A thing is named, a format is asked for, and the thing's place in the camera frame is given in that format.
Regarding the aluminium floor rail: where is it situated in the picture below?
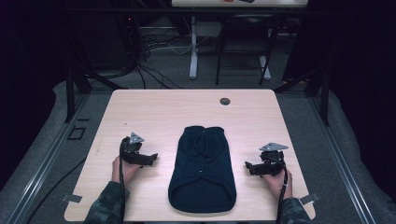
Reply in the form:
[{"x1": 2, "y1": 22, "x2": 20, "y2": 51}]
[
  {"x1": 6, "y1": 92, "x2": 92, "y2": 224},
  {"x1": 307, "y1": 96, "x2": 378, "y2": 224}
]

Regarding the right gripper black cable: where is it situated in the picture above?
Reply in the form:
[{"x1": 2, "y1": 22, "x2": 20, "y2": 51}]
[{"x1": 269, "y1": 157, "x2": 290, "y2": 224}]

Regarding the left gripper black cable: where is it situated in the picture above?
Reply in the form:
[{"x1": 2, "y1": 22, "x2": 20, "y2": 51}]
[{"x1": 119, "y1": 138, "x2": 127, "y2": 224}]

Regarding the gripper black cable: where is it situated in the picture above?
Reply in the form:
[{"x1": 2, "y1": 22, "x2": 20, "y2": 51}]
[
  {"x1": 269, "y1": 157, "x2": 290, "y2": 224},
  {"x1": 119, "y1": 138, "x2": 127, "y2": 224}
]

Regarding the black metal frame stand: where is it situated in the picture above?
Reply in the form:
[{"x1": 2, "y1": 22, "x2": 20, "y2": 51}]
[
  {"x1": 274, "y1": 55, "x2": 331, "y2": 127},
  {"x1": 62, "y1": 31, "x2": 129, "y2": 124}
]

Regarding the black metal chair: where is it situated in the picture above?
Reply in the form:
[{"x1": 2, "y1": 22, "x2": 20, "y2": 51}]
[{"x1": 215, "y1": 14, "x2": 281, "y2": 87}]

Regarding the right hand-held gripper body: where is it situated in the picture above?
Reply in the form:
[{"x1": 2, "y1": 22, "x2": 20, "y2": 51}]
[{"x1": 258, "y1": 142, "x2": 290, "y2": 175}]

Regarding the grey tape strip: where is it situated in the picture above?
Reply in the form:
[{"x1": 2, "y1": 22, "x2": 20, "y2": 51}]
[
  {"x1": 60, "y1": 193, "x2": 83, "y2": 204},
  {"x1": 298, "y1": 192, "x2": 320, "y2": 206}
]

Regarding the dark blue knit garment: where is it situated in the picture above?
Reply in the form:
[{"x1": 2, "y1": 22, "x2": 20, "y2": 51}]
[{"x1": 167, "y1": 125, "x2": 237, "y2": 215}]

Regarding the black floor cable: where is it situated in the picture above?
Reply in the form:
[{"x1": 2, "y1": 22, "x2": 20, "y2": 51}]
[{"x1": 25, "y1": 158, "x2": 88, "y2": 224}]

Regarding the bundle of floor cables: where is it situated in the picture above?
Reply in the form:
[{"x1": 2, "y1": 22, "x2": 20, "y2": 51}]
[{"x1": 118, "y1": 15, "x2": 200, "y2": 91}]

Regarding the person's right hand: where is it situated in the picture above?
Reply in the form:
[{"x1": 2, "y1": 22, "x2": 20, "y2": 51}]
[{"x1": 262, "y1": 167, "x2": 294, "y2": 201}]

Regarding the white desk with legs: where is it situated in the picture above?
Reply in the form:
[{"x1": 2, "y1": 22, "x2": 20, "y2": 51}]
[{"x1": 171, "y1": 0, "x2": 309, "y2": 80}]

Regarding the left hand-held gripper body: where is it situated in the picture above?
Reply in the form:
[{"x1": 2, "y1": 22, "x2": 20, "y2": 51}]
[{"x1": 120, "y1": 132, "x2": 146, "y2": 166}]

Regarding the person's left hand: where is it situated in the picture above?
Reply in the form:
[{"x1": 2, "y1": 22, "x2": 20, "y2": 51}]
[{"x1": 111, "y1": 155, "x2": 144, "y2": 185}]

